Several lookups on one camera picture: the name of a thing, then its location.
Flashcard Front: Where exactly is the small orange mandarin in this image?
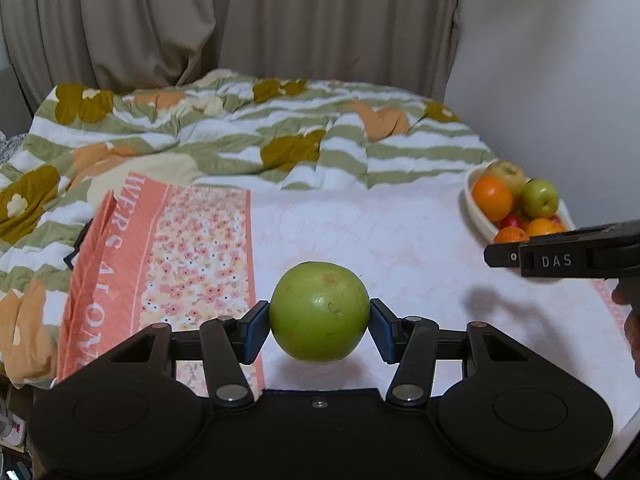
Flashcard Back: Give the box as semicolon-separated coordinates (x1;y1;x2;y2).
492;226;529;244

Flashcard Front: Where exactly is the large orange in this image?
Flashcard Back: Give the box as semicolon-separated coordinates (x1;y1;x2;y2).
525;218;565;237
472;176;514;223

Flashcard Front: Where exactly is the green apple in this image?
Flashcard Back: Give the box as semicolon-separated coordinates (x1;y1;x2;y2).
269;261;370;363
521;179;560;219

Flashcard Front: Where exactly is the person right hand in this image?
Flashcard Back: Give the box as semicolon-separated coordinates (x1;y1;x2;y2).
612;282;640;376

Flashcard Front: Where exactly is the white oval fruit bowl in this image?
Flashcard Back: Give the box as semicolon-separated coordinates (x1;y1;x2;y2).
462;162;576;243

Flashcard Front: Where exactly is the red cherry tomato left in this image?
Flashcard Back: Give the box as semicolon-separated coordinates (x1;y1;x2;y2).
498;212;529;230

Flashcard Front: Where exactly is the pink floral towel cloth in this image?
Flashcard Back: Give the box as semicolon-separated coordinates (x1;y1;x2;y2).
55;171;640;478

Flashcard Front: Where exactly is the green striped floral quilt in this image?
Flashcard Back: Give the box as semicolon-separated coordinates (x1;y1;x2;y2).
1;70;492;388

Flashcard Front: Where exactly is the beige curtain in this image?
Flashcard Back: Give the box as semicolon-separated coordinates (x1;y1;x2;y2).
1;0;458;107

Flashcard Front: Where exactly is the grey patterned pillow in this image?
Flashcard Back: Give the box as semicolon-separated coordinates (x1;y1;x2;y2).
0;133;27;164

